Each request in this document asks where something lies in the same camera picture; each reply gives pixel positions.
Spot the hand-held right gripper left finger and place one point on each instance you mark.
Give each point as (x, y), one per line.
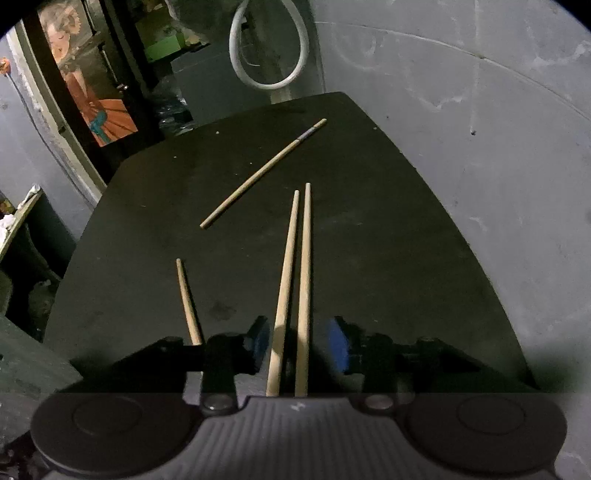
(257, 342)

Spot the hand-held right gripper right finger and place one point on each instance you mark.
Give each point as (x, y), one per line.
(337, 348)

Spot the wooden kitchen counter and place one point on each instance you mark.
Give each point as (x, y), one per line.
(23, 212)

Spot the white tube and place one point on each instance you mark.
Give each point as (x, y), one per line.
(30, 194)

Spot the black plastic bags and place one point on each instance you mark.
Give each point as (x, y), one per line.
(171, 110)

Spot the door poster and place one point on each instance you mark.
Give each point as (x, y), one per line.
(106, 115)

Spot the dark door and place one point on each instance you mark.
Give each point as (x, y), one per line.
(46, 92)

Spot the grey cabinet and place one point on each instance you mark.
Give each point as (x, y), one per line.
(203, 74)

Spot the green box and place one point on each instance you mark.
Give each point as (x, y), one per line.
(164, 47)

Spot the orange wall hook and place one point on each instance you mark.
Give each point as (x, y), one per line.
(4, 67)

